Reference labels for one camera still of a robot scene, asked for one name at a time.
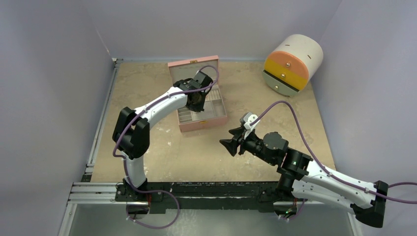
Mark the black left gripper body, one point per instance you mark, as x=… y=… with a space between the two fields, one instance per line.
x=198 y=106

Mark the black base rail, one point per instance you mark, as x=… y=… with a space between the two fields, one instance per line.
x=262 y=196

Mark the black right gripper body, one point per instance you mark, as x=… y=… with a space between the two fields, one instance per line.
x=241 y=143

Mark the pink jewelry box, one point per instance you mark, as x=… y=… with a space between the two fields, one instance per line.
x=214 y=113

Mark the aluminium frame rail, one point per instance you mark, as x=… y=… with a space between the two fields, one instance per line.
x=85 y=191

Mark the round drawer organizer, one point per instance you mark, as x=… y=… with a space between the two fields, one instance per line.
x=288 y=69

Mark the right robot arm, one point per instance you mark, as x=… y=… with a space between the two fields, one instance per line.
x=303 y=178

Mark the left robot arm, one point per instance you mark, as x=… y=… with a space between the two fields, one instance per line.
x=132 y=130

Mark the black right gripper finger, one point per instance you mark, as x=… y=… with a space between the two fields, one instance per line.
x=231 y=145
x=237 y=133

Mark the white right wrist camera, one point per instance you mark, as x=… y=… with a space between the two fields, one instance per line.
x=248 y=123

